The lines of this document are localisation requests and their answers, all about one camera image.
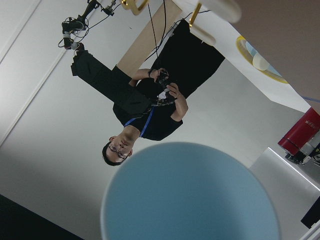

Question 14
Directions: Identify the light blue plastic cup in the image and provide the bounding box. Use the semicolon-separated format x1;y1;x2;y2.
100;142;281;240

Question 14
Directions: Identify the standing person with glasses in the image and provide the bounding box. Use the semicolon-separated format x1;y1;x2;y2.
70;19;226;167

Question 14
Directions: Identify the red cylindrical bottle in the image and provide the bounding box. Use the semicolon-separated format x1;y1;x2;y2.
278;107;320;155

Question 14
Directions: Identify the gold wire cup holder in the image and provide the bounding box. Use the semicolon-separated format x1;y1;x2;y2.
119;0;242;46

